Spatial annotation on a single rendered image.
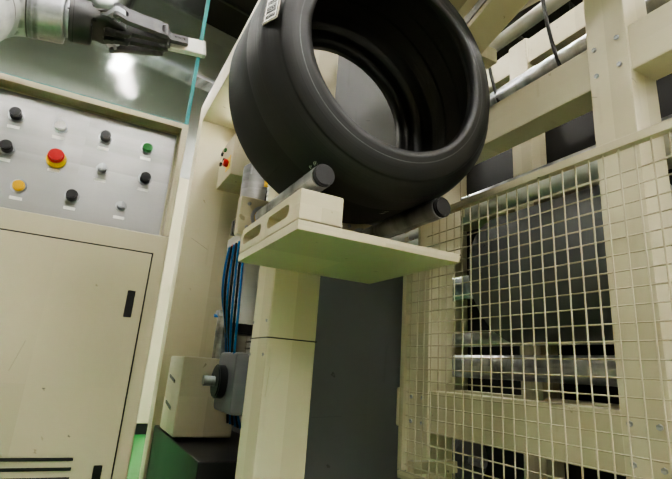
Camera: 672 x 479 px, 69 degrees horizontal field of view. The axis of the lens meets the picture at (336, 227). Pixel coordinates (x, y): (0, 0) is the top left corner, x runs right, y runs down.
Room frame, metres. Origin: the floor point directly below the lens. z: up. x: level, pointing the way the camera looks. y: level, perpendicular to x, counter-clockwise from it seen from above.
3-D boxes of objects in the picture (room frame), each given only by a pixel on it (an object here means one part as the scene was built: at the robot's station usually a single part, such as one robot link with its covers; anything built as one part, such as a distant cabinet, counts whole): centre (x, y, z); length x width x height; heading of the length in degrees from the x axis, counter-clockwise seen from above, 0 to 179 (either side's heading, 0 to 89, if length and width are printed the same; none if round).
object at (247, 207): (1.22, 0.06, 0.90); 0.40 x 0.03 x 0.10; 117
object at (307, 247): (1.06, -0.02, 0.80); 0.37 x 0.36 x 0.02; 117
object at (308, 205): (1.00, 0.11, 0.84); 0.36 x 0.09 x 0.06; 27
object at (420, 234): (1.43, -0.26, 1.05); 0.20 x 0.15 x 0.30; 27
